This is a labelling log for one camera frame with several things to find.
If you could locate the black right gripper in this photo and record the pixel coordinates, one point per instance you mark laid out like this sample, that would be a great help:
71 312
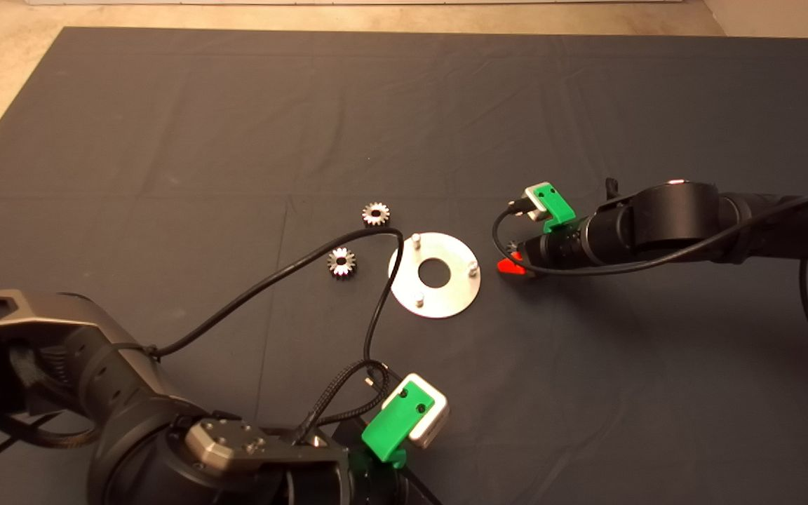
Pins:
541 254

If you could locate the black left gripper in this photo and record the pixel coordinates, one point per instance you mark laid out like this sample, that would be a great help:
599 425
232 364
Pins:
411 491

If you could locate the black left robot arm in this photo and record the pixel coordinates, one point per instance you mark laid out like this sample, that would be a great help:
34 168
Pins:
116 400

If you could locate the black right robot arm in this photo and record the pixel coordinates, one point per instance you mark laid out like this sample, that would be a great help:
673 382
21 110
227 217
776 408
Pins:
670 217

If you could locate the round metal carrier plate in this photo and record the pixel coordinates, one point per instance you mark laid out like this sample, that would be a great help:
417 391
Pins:
446 298

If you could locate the dark grey table cloth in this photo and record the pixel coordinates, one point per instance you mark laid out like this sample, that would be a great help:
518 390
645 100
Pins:
586 105

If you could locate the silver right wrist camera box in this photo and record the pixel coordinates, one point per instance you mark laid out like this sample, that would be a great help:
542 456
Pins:
534 203

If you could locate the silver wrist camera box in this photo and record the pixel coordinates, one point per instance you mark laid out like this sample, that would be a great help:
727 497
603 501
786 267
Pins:
534 203
435 421

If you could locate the green left camera mount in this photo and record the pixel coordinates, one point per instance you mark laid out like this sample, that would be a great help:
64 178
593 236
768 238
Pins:
397 421

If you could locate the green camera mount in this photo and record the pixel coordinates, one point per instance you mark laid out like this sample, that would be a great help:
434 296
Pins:
397 421
558 203

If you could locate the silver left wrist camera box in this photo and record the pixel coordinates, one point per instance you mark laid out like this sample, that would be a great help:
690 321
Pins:
435 421

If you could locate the green right camera mount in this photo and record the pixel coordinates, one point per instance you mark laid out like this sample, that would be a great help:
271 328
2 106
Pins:
558 203

